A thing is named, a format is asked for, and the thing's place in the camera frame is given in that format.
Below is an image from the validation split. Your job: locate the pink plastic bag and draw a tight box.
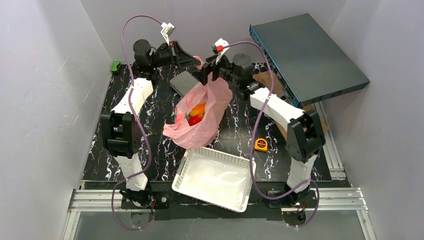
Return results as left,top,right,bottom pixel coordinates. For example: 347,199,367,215
162,73,233,149

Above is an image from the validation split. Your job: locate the orange yellow fake mango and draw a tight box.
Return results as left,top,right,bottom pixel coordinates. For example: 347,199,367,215
189,102,206,117

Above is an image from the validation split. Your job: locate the red fake apple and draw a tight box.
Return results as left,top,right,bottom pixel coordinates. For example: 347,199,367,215
188,114,204,126

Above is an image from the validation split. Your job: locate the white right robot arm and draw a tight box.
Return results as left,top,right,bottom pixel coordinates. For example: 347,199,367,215
194,54,326,201

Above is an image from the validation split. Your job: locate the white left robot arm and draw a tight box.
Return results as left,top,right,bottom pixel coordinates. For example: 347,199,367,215
100,39,200,204

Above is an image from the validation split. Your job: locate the grey rectangular pad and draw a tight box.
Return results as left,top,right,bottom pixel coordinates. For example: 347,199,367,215
169,71,199,97

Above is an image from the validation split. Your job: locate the brown wooden board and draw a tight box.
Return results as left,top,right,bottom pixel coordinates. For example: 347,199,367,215
252,71,329,140

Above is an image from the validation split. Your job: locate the green black small object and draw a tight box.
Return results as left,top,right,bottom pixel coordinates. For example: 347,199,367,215
110,61,121,75

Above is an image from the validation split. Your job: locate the orange tape measure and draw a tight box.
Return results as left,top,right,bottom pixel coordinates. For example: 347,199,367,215
254,138,269,153

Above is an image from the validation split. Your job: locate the dark teal flat box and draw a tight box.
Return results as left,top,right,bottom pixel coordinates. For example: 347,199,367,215
249,13,370,108

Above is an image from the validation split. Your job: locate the white perforated plastic basket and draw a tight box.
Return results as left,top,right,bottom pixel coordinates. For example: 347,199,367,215
172,147,256,205

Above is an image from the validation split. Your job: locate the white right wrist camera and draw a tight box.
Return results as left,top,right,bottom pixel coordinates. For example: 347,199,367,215
213,38,230,64

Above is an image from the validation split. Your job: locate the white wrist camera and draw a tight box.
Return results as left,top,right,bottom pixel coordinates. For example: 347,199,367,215
160,22,175,45
213,38,230,64

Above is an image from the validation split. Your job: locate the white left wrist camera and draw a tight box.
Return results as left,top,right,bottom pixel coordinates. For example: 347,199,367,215
160,22,175,45

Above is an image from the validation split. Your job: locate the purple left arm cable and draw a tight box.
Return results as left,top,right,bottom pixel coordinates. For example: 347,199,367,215
110,14,165,231

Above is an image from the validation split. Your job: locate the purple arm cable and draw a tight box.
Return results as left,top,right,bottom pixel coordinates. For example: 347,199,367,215
221,41,321,229
110,14,165,231

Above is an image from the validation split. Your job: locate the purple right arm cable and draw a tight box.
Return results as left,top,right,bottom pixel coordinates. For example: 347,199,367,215
221,41,321,229

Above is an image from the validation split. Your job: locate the aluminium frame rail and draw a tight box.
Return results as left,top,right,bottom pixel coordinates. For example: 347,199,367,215
67,187,376,240

